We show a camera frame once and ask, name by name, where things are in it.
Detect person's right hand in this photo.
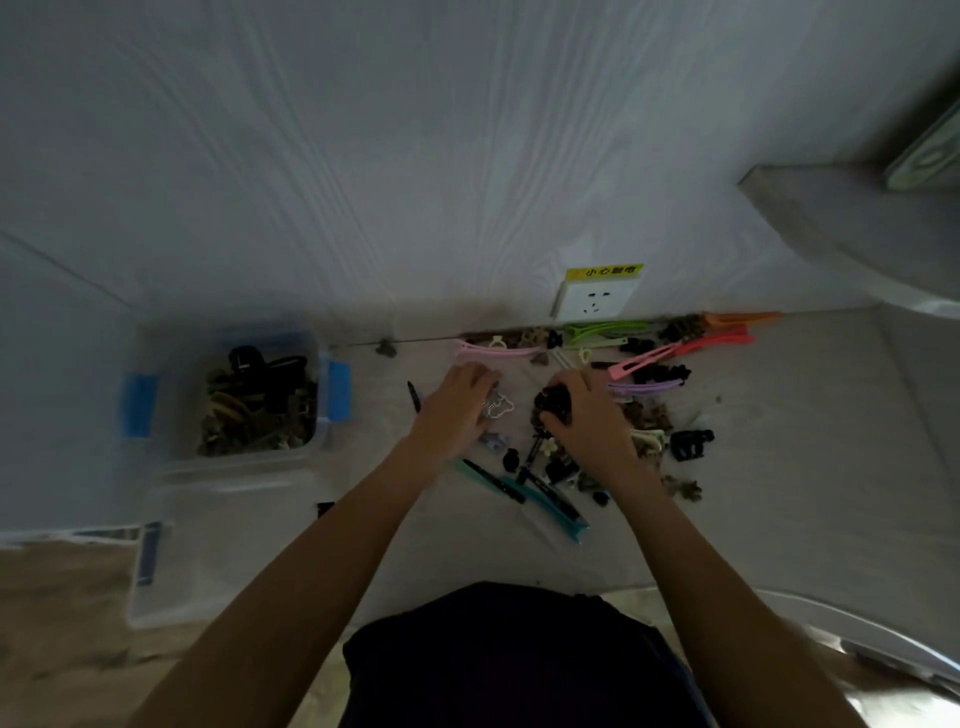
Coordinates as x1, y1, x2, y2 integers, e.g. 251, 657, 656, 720
539, 368, 648, 498

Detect slim black hair clip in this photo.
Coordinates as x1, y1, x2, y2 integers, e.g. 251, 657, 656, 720
461, 457, 528, 504

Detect person's left forearm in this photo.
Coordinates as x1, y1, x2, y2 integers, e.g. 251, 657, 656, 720
127, 446, 444, 728

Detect clear box blue latches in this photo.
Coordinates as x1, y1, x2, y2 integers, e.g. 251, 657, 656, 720
119, 322, 354, 470

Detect white wall socket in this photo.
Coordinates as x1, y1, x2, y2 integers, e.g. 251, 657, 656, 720
551, 275, 639, 320

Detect small dark hair claws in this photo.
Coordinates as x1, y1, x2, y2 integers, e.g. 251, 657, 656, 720
196, 344, 320, 459

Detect person's left hand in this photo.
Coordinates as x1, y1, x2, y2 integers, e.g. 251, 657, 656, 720
408, 362, 504, 481

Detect clear box black latches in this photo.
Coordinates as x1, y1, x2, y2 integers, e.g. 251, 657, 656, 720
123, 476, 339, 631

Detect white corner shelf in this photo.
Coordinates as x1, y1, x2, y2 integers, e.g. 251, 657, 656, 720
737, 163, 960, 322

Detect person's black clothing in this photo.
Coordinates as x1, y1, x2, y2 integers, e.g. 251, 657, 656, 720
341, 583, 714, 728

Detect person's right forearm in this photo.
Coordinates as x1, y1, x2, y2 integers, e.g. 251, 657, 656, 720
607, 468, 871, 728

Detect black claw hair clip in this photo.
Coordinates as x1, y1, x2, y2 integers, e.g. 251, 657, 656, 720
530, 383, 576, 430

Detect pile of assorted hair clips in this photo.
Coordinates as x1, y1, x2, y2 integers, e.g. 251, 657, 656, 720
404, 308, 781, 543

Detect yellow warning sticker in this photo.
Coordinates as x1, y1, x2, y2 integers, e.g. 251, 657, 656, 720
563, 263, 646, 281

